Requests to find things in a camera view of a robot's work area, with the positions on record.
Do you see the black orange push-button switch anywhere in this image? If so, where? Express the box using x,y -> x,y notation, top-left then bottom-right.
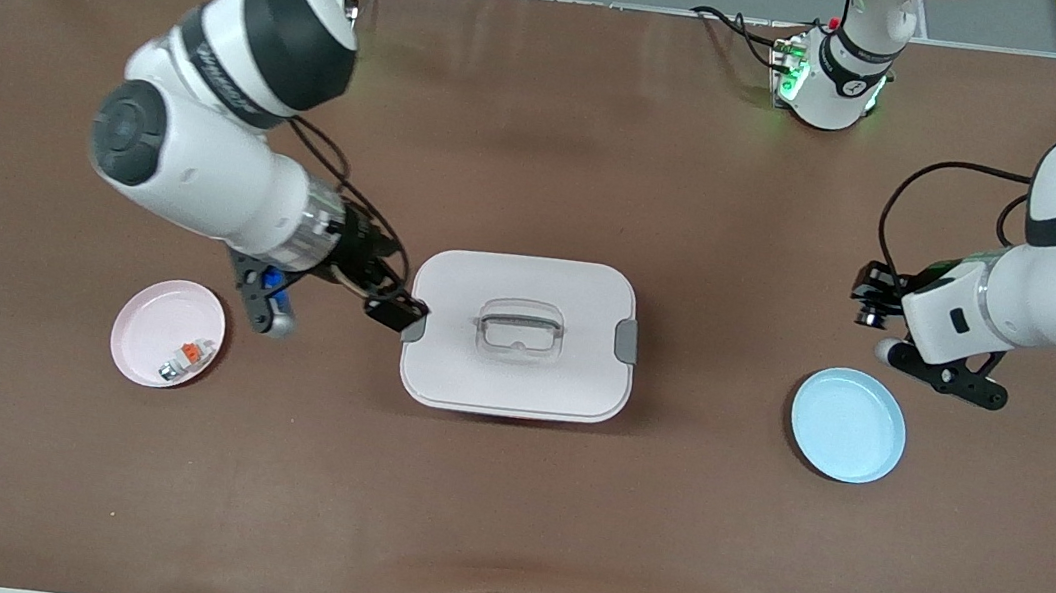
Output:
852,295 -> 892,332

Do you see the pale pink round plate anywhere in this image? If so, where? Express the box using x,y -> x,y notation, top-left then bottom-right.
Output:
104,271 -> 232,397

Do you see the light blue round plate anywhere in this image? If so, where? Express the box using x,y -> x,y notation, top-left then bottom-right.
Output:
783,361 -> 915,490

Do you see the pale lidded storage box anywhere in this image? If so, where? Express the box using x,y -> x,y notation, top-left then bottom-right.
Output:
392,240 -> 650,434

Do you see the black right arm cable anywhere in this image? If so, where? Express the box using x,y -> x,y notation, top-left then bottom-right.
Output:
267,111 -> 429,308

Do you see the black base cable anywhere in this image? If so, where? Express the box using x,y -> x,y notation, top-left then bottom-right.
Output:
686,4 -> 797,73

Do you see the white orange push-button switch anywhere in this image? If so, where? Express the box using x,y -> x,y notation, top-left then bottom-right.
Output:
157,334 -> 217,390

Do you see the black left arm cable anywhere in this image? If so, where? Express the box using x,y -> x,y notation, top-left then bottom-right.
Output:
873,0 -> 1056,302

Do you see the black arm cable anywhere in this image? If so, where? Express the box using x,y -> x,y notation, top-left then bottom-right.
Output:
267,111 -> 429,308
873,0 -> 1056,302

